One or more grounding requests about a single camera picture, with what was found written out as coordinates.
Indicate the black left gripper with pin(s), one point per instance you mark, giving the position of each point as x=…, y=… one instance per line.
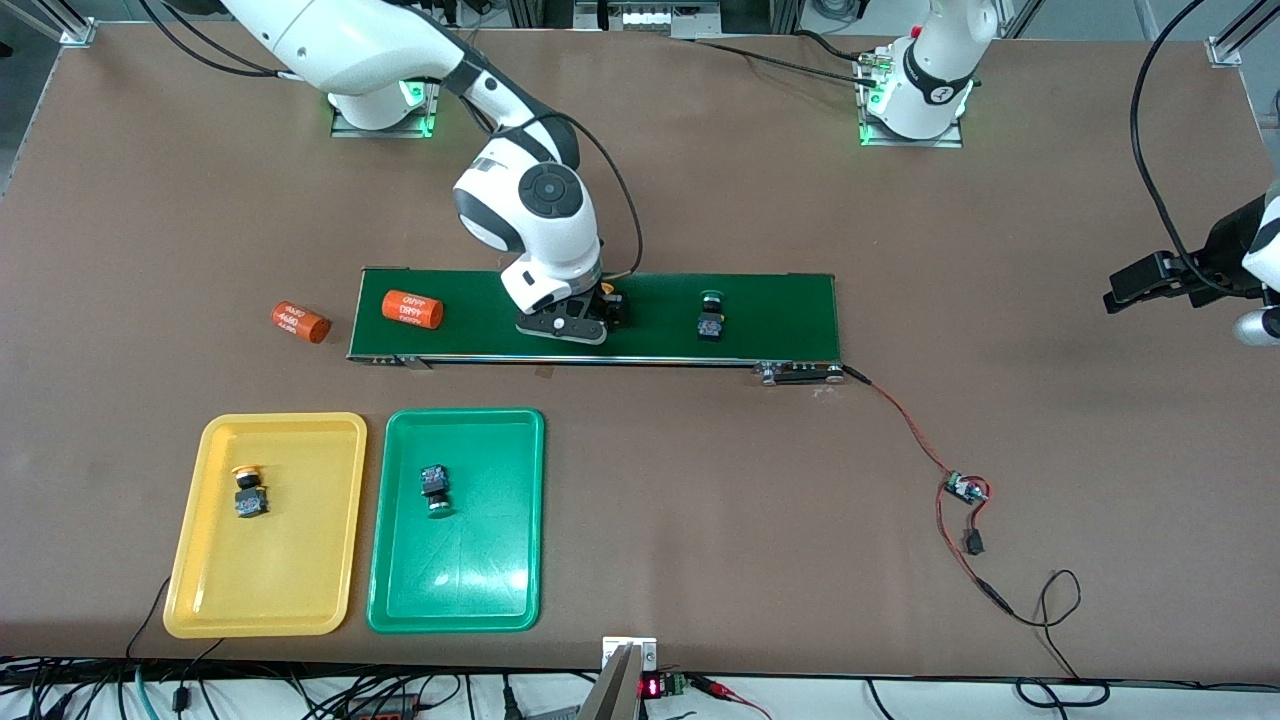
x=1222, y=254

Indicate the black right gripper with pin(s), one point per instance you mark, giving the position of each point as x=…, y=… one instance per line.
x=606, y=303

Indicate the green mushroom push button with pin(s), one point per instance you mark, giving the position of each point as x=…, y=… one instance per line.
x=710, y=325
x=434, y=485

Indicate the orange printed cylinder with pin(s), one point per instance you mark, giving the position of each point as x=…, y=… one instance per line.
x=300, y=322
x=413, y=310

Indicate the yellow mushroom push button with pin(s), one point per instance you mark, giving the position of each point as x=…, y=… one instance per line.
x=250, y=500

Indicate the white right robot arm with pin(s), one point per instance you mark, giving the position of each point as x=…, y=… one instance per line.
x=530, y=200

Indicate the green conveyor belt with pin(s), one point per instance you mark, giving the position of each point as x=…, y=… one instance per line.
x=780, y=320

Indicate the small controller circuit board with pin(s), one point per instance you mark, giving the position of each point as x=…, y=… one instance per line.
x=968, y=487

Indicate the green plastic tray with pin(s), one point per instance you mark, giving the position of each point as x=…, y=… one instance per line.
x=480, y=560

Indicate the silver metal box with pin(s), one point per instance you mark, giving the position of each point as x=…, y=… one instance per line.
x=645, y=15

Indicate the red digit display module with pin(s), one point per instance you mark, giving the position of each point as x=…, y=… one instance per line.
x=652, y=687

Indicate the red clip lead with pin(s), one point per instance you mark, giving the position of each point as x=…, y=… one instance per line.
x=722, y=688

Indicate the yellow plastic tray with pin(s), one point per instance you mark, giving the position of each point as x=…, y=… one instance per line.
x=290, y=570

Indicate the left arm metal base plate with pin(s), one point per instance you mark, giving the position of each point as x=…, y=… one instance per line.
x=950, y=138

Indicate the aluminium frame corner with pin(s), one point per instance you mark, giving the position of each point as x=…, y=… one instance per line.
x=75, y=30
x=1225, y=50

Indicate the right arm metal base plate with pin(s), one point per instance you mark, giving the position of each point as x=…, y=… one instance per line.
x=345, y=130

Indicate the grey metal camera bracket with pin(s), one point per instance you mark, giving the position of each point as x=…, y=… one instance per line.
x=620, y=690

